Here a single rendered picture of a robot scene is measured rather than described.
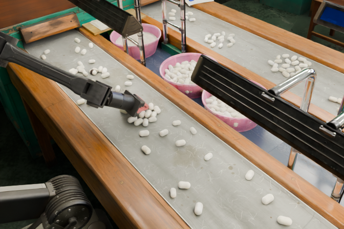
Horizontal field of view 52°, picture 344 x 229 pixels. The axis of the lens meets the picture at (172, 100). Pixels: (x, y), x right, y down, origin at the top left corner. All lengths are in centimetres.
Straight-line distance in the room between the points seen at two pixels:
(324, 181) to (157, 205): 55
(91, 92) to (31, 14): 87
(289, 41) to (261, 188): 91
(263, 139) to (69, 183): 70
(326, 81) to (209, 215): 83
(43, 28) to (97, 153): 91
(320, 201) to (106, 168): 63
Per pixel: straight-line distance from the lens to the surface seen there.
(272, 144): 134
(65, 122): 135
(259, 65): 164
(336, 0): 326
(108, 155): 118
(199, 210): 102
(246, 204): 106
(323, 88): 155
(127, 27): 122
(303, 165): 129
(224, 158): 117
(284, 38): 184
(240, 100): 86
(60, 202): 106
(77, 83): 119
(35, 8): 194
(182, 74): 158
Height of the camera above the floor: 159
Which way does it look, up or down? 37 degrees down
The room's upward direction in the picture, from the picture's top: 3 degrees counter-clockwise
